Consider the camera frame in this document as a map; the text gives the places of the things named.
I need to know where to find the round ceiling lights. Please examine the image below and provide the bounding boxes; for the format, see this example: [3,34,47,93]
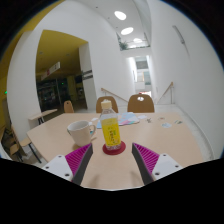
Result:
[113,10,144,44]

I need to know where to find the green potted plant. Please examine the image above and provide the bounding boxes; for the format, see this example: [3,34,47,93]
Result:
[119,40,129,51]

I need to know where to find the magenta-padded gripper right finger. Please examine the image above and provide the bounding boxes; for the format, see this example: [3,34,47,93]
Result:
[131,142,184,186]

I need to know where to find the white hanging sign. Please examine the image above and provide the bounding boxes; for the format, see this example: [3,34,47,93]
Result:
[40,61,62,81]

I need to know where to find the white ceramic mug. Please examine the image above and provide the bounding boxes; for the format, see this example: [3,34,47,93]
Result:
[66,120,97,148]

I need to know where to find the wooden stair handrail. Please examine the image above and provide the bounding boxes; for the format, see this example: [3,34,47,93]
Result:
[156,81,175,104]
[100,87,129,103]

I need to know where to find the wooden chair with round cutout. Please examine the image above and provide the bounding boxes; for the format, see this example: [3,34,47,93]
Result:
[95,95,119,114]
[127,93,156,114]

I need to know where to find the light wooden side table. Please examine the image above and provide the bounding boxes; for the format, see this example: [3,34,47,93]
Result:
[27,108,58,125]

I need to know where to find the flat round red coaster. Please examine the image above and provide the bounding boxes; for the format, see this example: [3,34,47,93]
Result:
[102,140,127,156]

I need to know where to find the small distant wooden chair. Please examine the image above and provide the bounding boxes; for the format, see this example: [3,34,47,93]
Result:
[63,100,76,114]

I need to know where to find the yellow drink bottle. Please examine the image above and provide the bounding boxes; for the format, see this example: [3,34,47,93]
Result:
[99,99,122,152]

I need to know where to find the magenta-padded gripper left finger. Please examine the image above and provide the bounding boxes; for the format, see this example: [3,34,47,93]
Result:
[41,143,94,186]

